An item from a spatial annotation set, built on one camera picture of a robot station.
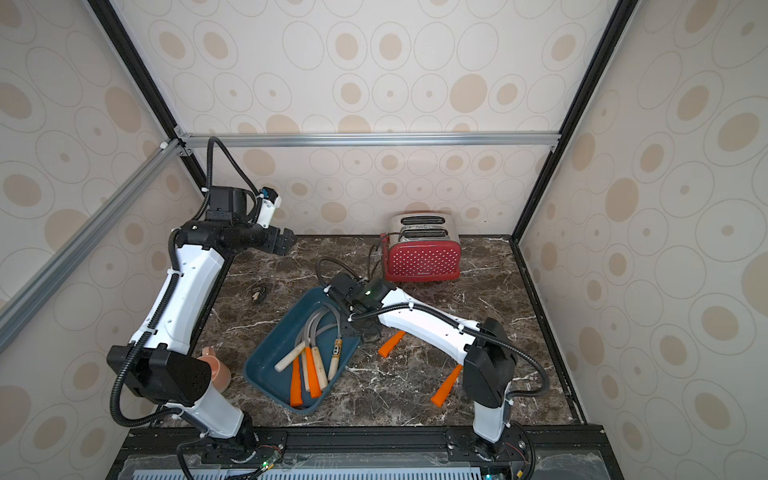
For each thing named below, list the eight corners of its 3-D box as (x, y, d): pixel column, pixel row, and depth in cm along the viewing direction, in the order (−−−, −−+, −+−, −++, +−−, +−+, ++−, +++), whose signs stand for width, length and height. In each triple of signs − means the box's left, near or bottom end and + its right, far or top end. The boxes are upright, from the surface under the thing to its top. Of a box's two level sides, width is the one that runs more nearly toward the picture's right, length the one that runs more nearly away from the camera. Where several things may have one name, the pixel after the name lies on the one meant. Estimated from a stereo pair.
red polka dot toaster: (382, 283, 108) (381, 248, 94) (383, 245, 120) (382, 209, 106) (453, 284, 108) (463, 249, 94) (447, 245, 120) (455, 209, 106)
